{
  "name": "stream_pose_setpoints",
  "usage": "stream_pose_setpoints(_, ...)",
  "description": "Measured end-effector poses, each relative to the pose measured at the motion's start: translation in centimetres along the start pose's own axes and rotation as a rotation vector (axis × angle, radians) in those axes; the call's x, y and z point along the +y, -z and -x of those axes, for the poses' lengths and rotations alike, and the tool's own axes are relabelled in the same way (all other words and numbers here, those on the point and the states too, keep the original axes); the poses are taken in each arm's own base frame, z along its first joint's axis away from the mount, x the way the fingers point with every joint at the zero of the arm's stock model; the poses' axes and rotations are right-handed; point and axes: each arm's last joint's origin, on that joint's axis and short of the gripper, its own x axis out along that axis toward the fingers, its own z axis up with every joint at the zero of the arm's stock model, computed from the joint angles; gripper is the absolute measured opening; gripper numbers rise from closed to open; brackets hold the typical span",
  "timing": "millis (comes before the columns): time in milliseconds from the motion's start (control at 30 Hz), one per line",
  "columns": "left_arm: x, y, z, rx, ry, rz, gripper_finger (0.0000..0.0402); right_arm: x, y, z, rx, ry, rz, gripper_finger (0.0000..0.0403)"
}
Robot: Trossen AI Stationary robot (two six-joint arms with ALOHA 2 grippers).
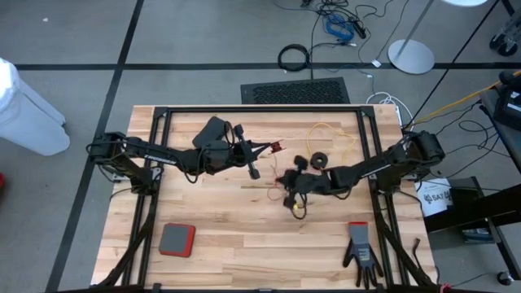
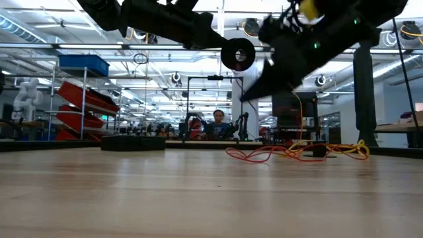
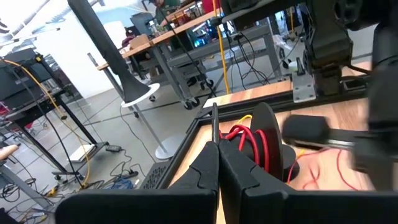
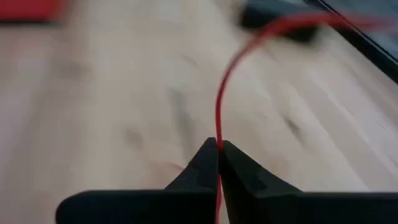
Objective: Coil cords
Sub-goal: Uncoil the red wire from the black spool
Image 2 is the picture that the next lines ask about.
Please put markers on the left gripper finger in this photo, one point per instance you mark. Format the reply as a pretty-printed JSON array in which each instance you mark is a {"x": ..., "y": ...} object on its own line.
[{"x": 219, "y": 43}]

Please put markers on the white pillar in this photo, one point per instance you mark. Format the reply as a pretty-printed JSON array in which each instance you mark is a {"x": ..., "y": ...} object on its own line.
[{"x": 246, "y": 112}]

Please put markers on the wooden side table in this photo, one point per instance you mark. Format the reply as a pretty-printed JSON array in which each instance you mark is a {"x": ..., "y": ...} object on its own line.
[{"x": 396, "y": 127}]

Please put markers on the blue storage bin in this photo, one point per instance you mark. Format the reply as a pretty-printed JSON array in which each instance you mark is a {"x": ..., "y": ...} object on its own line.
[{"x": 84, "y": 64}]

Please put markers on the small yellow tape tag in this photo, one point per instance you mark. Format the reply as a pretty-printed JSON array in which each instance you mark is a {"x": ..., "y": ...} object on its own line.
[{"x": 309, "y": 8}]

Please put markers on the distant black gantry frame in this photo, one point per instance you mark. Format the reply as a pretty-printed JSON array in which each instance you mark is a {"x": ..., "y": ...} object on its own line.
[{"x": 215, "y": 78}]

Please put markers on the black monitor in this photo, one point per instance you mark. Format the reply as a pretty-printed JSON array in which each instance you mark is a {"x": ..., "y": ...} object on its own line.
[{"x": 292, "y": 110}]

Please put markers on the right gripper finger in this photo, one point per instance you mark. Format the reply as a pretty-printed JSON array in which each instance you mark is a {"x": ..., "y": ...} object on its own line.
[{"x": 277, "y": 79}]

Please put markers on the person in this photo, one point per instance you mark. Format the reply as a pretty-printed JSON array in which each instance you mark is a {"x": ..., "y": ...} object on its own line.
[{"x": 218, "y": 127}]

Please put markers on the metal shelf rack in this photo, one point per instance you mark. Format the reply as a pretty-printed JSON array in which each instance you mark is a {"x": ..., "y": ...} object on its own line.
[{"x": 84, "y": 99}]

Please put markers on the black aluminium table frame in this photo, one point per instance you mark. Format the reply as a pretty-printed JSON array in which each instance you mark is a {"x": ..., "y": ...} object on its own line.
[{"x": 49, "y": 145}]

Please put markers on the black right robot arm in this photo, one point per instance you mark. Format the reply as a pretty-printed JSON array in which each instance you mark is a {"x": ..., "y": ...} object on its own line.
[{"x": 360, "y": 23}]

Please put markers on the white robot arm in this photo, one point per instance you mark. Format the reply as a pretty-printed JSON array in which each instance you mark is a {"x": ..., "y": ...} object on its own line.
[{"x": 26, "y": 99}]

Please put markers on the red plastic bin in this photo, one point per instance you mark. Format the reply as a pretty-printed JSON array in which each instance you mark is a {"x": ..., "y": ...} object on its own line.
[
  {"x": 79, "y": 119},
  {"x": 86, "y": 97},
  {"x": 71, "y": 135}
]

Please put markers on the long horizontal light rail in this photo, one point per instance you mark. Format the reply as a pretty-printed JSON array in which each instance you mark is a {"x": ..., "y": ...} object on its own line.
[{"x": 92, "y": 46}]

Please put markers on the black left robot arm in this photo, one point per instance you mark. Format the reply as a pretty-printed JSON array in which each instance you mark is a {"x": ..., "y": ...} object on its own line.
[{"x": 148, "y": 18}]

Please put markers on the tall black column stand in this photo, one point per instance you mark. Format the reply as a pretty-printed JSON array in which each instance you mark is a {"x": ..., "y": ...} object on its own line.
[{"x": 363, "y": 96}]

